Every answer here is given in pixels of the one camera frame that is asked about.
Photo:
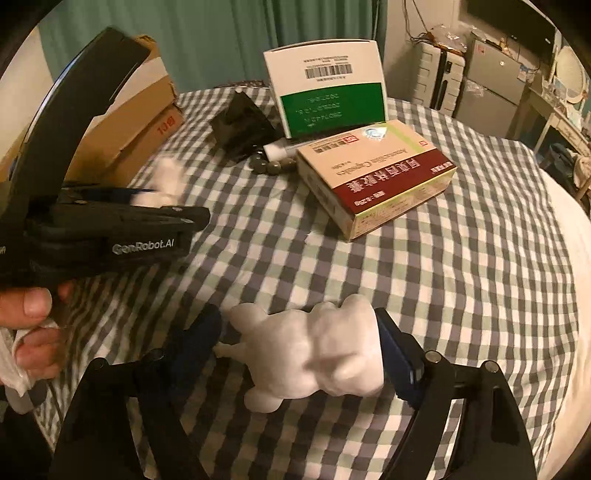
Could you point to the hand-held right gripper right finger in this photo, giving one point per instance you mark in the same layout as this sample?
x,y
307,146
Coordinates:
x,y
397,355

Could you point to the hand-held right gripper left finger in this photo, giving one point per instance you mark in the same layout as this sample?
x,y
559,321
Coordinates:
x,y
198,337

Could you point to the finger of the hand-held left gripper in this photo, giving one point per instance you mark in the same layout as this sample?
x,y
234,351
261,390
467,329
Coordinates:
x,y
152,219
111,194

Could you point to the small white fluffy toy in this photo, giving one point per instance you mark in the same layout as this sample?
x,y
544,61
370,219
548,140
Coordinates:
x,y
166,177

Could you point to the cardboard box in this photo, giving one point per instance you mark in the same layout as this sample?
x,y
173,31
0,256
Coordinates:
x,y
138,106

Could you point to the white animal figurine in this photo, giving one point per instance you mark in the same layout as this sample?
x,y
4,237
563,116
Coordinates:
x,y
304,350

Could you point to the white tissue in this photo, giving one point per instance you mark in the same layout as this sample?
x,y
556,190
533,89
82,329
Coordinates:
x,y
11,369

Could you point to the green white medicine box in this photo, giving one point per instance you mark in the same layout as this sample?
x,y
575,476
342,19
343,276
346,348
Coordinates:
x,y
323,78

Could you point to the person's left hand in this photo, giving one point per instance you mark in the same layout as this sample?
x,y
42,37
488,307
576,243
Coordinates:
x,y
32,304

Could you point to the checked cloth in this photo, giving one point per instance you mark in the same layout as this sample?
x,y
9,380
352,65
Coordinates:
x,y
461,277

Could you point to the black pouch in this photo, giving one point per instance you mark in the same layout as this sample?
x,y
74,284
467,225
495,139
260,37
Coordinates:
x,y
240,124

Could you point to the white tube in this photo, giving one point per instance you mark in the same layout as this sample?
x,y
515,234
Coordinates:
x,y
277,149

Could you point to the red white medicine box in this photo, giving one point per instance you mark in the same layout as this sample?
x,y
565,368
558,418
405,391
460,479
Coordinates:
x,y
369,175

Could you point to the wide green curtain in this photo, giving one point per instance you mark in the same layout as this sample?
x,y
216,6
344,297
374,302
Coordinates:
x,y
221,41

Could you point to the white suitcase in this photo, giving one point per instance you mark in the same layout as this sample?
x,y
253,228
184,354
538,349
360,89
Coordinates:
x,y
431,78

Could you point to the silver fridge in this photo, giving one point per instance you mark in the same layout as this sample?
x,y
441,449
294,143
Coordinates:
x,y
494,92

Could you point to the white vanity desk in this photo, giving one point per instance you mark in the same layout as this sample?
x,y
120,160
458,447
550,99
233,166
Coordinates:
x,y
558,122

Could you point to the clear plastic bag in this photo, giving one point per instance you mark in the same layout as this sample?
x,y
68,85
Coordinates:
x,y
443,39

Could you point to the white oval mirror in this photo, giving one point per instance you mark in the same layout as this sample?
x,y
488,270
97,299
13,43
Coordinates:
x,y
570,74

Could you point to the black wall television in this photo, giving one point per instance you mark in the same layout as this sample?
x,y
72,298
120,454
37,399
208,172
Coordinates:
x,y
517,23

